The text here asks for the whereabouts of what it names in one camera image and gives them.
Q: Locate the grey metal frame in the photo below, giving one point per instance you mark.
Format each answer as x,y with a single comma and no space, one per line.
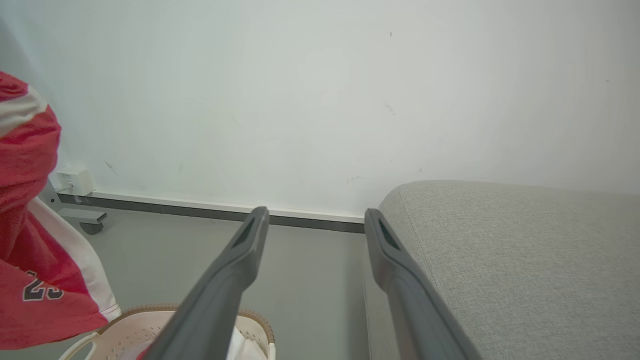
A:
80,215

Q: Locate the red white basketball jersey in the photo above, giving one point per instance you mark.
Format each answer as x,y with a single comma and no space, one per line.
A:
35,240

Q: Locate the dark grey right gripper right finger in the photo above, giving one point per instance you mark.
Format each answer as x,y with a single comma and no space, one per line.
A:
410,300

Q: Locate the grey fabric sofa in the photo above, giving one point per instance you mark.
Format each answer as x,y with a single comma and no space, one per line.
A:
525,265

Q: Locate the cream perforated laundry basket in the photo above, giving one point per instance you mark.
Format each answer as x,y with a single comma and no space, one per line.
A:
130,330

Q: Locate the white black baseboard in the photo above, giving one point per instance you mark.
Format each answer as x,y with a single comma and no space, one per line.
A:
200,207

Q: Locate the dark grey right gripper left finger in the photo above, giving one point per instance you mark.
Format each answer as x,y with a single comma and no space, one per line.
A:
215,295

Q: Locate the white wall socket box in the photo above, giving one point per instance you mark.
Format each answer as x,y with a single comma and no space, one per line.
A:
75,182

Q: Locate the white cloth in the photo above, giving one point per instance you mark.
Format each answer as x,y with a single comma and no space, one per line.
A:
246,347

